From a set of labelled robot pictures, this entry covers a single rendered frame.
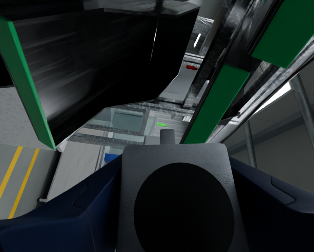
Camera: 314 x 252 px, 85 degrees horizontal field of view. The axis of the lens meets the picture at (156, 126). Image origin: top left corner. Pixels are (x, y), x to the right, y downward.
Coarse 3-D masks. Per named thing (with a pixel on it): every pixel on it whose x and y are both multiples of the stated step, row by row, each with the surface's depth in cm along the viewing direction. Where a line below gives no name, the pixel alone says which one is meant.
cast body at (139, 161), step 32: (128, 160) 7; (160, 160) 7; (192, 160) 7; (224, 160) 7; (128, 192) 6; (160, 192) 5; (192, 192) 5; (224, 192) 5; (128, 224) 6; (160, 224) 5; (192, 224) 5; (224, 224) 5
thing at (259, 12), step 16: (272, 0) 8; (288, 0) 8; (304, 0) 8; (256, 16) 14; (272, 16) 8; (288, 16) 8; (304, 16) 8; (256, 32) 9; (272, 32) 9; (288, 32) 8; (304, 32) 8; (256, 48) 9; (272, 48) 9; (288, 48) 9; (288, 64) 9
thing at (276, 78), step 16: (256, 0) 32; (224, 48) 42; (304, 48) 21; (192, 64) 44; (272, 64) 25; (272, 80) 26; (256, 96) 29; (176, 112) 33; (192, 112) 33; (240, 112) 32
